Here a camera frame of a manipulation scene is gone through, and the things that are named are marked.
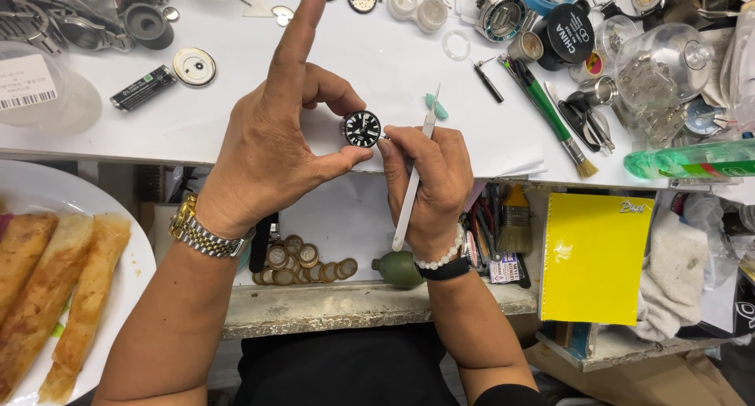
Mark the small black screwdriver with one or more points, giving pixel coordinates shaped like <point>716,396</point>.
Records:
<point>488,83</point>

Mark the teal putty piece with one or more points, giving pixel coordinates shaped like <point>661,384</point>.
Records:
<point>437,106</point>

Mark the clear bag with barcode label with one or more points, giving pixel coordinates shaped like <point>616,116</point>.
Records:
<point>41,93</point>

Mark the small metal cylinder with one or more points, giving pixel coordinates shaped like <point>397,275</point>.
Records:
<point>525,47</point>

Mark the black round cup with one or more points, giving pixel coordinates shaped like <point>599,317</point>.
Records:
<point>148,26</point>

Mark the white round plastic container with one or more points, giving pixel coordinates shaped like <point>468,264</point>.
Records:
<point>432,15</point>
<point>403,2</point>

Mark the clear glass dome cover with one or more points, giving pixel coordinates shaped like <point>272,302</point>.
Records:
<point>660,64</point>

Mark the black tweezers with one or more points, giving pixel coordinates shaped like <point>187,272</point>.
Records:
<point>584,120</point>

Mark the small round metal disc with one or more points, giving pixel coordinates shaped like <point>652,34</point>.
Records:
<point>282,15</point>
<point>171,14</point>

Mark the folded golden dosa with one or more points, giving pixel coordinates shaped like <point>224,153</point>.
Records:
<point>20,252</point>
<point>88,300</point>
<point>47,294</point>

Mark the worn wooden shelf board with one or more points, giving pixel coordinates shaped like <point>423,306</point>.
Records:
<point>330,306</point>

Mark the white plate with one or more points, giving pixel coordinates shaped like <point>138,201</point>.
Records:
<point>118,205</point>

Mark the pile of coins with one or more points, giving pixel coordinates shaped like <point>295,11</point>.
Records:
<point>301,264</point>

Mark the shiny silver cup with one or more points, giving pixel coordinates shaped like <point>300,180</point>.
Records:
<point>599,90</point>

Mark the green rubber dust blower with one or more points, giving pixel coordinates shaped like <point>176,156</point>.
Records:
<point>401,269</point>

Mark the black round watch dial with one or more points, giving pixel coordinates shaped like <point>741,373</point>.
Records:
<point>362,129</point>

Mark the steel watch case teal bezel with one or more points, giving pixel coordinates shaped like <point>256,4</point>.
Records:
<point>501,14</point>

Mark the yellow spiral notebook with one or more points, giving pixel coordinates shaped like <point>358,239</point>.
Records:
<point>596,258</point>

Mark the wooden flat paintbrush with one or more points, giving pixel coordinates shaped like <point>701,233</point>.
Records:
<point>515,223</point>

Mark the white cloth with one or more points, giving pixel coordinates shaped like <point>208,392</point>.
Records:
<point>672,276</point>

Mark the black battery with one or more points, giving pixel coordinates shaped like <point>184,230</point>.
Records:
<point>143,87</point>

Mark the white tweezers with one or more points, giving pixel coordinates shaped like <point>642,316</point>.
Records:
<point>407,205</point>

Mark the green plastic bottle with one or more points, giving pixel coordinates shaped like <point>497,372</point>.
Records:
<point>684,158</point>

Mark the person's black clothing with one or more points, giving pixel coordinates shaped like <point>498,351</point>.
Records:
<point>342,370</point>

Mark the person's left hand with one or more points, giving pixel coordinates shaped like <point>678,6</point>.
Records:
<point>259,152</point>

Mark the blue dial watch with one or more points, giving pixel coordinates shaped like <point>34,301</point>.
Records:
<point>705,118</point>

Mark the gold and silver wristwatch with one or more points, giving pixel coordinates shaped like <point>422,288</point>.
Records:
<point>203,235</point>

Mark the person's right hand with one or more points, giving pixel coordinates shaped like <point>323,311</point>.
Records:
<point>439,194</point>

